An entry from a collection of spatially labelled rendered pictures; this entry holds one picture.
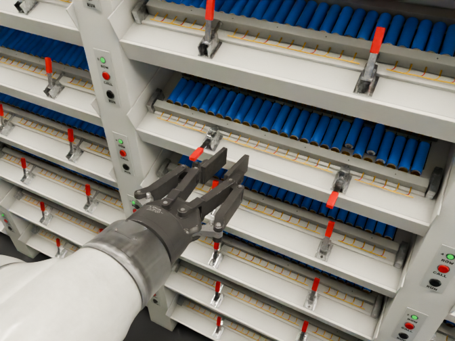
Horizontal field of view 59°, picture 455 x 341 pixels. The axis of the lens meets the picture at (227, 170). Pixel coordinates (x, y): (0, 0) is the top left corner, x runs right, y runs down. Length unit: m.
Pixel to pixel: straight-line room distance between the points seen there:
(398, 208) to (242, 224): 0.36
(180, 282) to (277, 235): 0.49
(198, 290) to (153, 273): 0.88
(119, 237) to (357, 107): 0.40
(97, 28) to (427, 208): 0.67
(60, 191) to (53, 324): 1.05
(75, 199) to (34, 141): 0.22
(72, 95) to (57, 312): 0.74
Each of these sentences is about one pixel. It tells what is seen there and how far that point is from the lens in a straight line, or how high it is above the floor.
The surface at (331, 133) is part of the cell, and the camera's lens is 0.80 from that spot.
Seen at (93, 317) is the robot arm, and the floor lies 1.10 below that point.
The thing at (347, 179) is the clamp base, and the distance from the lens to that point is 0.75.
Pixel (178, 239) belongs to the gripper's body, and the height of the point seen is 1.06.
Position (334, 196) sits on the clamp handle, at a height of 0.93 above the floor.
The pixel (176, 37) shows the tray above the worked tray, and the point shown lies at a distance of 0.77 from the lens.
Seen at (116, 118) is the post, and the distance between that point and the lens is 0.93.
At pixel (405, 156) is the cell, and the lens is 0.79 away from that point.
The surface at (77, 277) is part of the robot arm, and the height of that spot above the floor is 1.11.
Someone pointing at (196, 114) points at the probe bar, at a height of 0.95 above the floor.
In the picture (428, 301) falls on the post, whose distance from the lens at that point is 0.90.
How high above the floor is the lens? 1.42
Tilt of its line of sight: 41 degrees down
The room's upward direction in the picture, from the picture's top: straight up
